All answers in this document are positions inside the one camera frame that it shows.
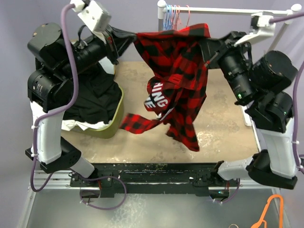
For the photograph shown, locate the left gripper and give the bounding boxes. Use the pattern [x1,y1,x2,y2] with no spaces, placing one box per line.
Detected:
[59,23,136,80]

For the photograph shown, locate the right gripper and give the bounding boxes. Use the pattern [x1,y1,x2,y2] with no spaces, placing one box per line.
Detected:
[198,30,252,102]

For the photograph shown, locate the red black plaid shirt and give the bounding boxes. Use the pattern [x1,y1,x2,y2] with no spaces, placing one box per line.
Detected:
[120,23,210,152]

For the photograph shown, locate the single pink hanger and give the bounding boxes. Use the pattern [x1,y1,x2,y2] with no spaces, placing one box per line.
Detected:
[186,5,190,27]

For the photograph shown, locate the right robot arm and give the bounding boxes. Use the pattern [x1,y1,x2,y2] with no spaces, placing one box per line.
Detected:
[199,32,301,190]

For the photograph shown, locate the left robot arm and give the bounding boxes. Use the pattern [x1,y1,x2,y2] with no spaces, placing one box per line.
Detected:
[26,23,136,186]

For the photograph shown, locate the orange hanger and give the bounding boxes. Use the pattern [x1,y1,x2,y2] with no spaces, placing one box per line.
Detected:
[249,194,285,228]

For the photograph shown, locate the pink hangers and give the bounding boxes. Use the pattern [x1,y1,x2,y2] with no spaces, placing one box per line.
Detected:
[171,5,181,30]

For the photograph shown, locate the blue hangers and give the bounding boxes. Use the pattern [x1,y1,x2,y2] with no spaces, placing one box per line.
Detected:
[163,4,173,31]

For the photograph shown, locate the white clothes rack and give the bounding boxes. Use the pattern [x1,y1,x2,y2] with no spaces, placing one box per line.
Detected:
[156,0,303,127]

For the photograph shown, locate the black garment pile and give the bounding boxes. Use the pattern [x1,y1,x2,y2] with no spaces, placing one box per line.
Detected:
[63,63,122,124]

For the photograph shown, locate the green laundry basket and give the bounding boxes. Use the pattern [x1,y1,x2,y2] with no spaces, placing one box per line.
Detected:
[71,86,124,139]

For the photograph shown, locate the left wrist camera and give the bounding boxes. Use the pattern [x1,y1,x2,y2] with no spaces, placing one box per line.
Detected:
[70,0,111,33]

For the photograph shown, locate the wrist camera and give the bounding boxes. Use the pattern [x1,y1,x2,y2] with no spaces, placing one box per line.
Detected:
[70,0,111,33]
[234,12,276,47]

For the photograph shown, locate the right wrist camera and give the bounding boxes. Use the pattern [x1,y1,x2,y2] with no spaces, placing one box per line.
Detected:
[234,12,276,47]

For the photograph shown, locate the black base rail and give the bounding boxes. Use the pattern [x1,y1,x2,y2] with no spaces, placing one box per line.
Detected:
[69,163,239,199]

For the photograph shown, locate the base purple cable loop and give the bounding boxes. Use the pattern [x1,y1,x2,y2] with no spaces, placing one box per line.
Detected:
[79,175,128,209]

